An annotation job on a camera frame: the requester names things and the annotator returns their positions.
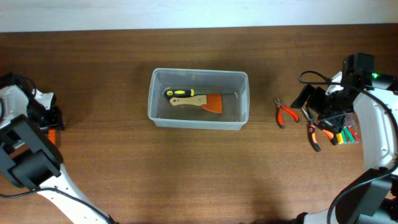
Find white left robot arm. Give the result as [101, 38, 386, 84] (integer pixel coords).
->
[1, 72, 115, 223]

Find clear bag coloured tubes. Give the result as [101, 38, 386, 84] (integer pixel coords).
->
[336, 113, 359, 145]

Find orange black needle-nose pliers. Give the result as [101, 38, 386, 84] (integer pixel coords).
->
[300, 107, 338, 152]

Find orange tool on table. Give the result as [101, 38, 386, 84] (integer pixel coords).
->
[48, 129, 57, 145]

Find wooden handle orange scraper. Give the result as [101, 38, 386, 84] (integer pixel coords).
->
[169, 95, 223, 114]

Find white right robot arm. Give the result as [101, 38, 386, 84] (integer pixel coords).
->
[291, 53, 397, 224]

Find small red cutting pliers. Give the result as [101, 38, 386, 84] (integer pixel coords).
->
[274, 98, 300, 129]

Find yellow black handle file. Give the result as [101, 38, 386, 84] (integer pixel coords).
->
[164, 88, 236, 99]

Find clear plastic storage box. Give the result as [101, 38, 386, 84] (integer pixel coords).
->
[147, 68, 250, 130]

